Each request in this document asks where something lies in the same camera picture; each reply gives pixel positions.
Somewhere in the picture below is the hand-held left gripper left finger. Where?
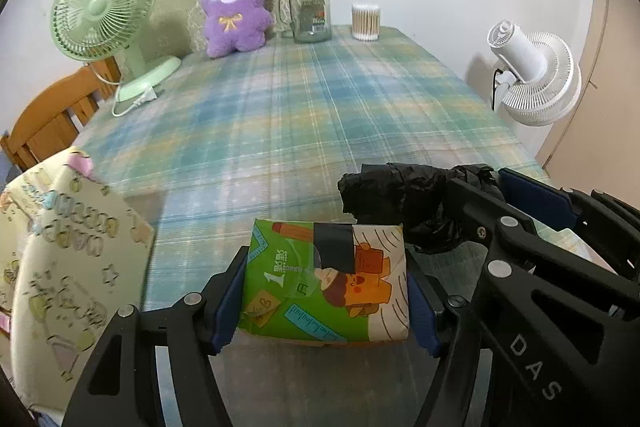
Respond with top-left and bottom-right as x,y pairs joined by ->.
62,247 -> 251,427

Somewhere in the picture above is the black plastic bag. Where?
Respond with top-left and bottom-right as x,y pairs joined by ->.
337,162 -> 506,255

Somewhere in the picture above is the pale green desk fan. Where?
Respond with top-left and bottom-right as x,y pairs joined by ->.
51,0 -> 182,105

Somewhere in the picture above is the black fan cable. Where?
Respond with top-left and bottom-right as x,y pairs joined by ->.
491,67 -> 507,110

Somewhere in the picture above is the beige door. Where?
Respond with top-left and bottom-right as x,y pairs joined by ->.
535,0 -> 640,198

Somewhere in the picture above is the cartoon print cushion cover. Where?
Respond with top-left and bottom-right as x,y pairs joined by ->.
0,147 -> 156,413

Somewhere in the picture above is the purple plush toy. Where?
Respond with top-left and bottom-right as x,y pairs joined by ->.
200,0 -> 275,59

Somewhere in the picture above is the green tissue pack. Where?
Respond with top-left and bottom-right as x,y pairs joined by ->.
239,218 -> 412,347

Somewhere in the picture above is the pale green fan cord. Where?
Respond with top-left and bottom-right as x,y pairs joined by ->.
85,62 -> 159,118

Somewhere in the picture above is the white electric fan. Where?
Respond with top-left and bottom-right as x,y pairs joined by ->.
486,19 -> 582,126

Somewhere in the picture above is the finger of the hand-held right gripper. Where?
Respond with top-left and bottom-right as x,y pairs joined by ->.
498,167 -> 640,279
445,179 -> 640,427

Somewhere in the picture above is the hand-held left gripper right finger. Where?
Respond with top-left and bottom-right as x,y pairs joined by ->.
405,252 -> 478,427

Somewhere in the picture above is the cotton swab container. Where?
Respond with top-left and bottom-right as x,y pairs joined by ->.
351,3 -> 382,42

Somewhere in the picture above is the plaid tablecloth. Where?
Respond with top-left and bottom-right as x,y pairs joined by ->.
75,24 -> 640,350

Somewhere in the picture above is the glass jar with black lid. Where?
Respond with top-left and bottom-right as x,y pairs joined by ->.
279,0 -> 332,44

